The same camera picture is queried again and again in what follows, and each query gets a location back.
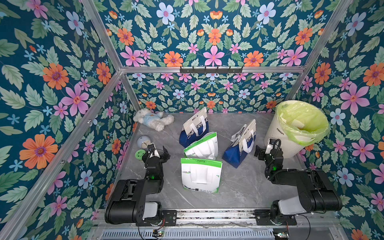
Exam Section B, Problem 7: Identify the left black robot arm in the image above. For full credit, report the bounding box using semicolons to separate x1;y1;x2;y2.
105;147;170;226

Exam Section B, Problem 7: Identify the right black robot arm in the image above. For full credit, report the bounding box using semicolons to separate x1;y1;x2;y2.
254;147;343;225

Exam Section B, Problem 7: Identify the right blue white bag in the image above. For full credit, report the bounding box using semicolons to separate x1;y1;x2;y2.
222;119;257;169

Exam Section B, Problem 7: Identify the blue white bag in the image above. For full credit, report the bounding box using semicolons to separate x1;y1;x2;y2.
179;107;209;148
222;119;257;169

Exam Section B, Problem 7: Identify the white blue plush bear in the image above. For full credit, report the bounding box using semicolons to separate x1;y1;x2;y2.
133;109;174;132

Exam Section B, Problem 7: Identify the rear blue white bag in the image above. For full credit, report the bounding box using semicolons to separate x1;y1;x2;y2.
179;107;209;148

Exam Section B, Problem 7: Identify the front green white bag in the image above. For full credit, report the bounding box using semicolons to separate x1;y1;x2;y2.
181;158;223;193

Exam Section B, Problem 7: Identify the green white bag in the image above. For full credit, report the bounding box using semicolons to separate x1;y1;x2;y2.
184;132;219;160
181;158;223;193

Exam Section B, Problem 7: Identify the middle green white bag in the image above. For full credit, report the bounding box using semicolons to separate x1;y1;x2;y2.
184;132;219;160

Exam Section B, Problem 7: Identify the white trash bin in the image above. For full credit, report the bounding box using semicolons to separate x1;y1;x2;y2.
263;100;330;159

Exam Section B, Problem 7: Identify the yellow-green bin liner bag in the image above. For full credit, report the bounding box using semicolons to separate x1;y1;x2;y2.
275;100;331;147

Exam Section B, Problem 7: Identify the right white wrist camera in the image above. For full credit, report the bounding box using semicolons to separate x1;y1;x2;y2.
266;139;276;154

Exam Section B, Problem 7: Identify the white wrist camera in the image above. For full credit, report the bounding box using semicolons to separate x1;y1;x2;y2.
148;144;160;158
266;139;276;154

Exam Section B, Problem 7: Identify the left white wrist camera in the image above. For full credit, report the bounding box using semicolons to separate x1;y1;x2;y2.
148;144;160;158

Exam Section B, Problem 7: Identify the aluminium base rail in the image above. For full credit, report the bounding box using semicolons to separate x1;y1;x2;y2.
95;208;337;230

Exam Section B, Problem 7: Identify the black wall hook rail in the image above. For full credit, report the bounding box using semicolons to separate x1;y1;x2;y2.
179;67;244;75

